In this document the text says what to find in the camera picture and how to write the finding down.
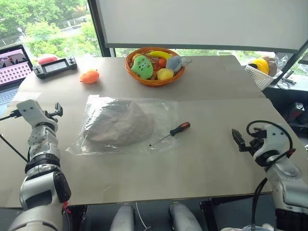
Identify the clear plastic bag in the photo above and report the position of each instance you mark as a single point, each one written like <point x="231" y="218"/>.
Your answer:
<point x="166" y="110"/>

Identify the yellow toy in basket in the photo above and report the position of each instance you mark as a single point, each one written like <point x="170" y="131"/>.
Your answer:
<point x="260" y="64"/>

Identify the orange woven basket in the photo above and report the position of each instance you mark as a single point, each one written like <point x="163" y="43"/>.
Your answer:
<point x="154" y="82"/>

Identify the grey cap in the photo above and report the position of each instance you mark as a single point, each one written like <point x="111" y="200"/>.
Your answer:
<point x="118" y="124"/>

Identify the blue grey plush whale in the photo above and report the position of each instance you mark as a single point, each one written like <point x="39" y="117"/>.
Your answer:
<point x="175" y="63"/>

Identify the black handheld remote controller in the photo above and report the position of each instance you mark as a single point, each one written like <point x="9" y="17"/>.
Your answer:
<point x="55" y="67"/>

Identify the brown round toy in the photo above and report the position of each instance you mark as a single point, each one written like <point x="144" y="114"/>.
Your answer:
<point x="273" y="66"/>

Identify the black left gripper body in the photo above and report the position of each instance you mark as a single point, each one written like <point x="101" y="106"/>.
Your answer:
<point x="49" y="115"/>

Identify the green plush toy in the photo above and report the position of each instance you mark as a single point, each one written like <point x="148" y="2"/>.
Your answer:
<point x="142" y="67"/>

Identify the small orange toy fruit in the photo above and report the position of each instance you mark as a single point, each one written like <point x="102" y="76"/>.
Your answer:
<point x="162" y="63"/>

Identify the white board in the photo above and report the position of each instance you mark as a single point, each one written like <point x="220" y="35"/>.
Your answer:
<point x="192" y="21"/>

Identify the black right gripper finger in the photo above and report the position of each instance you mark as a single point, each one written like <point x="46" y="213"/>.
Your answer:
<point x="237" y="137"/>
<point x="244" y="148"/>

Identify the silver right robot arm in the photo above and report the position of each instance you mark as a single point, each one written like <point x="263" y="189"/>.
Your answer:
<point x="286" y="178"/>

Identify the crumpled clear plastic wrap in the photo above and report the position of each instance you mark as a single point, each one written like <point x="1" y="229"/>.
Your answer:
<point x="282" y="61"/>

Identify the black red power tool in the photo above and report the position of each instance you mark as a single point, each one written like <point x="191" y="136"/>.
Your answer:
<point x="298" y="111"/>

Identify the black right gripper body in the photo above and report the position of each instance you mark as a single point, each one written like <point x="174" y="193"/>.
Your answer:
<point x="257" y="142"/>

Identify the grey rounded robot leg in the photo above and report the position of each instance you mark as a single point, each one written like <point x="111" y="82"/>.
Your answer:
<point x="184" y="216"/>
<point x="122" y="217"/>

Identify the red plush toy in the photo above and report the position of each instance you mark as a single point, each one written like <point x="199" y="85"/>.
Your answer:
<point x="47" y="59"/>

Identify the open laptop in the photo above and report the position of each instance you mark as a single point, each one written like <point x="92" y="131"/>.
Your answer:
<point x="12" y="69"/>

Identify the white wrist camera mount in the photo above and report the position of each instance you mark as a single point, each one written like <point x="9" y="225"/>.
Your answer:
<point x="30" y="109"/>
<point x="275" y="137"/>

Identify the yellow plush fruit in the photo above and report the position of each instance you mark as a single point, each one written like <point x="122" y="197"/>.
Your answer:
<point x="165" y="74"/>

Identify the black window pillar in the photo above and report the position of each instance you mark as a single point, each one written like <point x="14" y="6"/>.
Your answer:
<point x="98" y="29"/>

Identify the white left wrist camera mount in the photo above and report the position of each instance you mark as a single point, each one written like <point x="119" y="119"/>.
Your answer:
<point x="30" y="109"/>

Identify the white plastic basket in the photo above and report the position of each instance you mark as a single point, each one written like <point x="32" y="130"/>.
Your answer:
<point x="261" y="78"/>

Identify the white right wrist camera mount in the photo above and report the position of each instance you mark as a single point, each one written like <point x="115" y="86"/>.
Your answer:
<point x="275" y="137"/>

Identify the orange plush fruit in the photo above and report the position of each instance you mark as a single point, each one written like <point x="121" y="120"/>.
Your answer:
<point x="89" y="76"/>

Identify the yellow toy banana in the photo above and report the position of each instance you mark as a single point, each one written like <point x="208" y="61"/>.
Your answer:
<point x="160" y="54"/>

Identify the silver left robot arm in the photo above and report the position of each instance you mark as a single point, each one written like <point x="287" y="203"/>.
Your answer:
<point x="41" y="149"/>

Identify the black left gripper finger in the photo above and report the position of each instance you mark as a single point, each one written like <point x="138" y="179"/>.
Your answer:
<point x="61" y="112"/>
<point x="57" y="107"/>

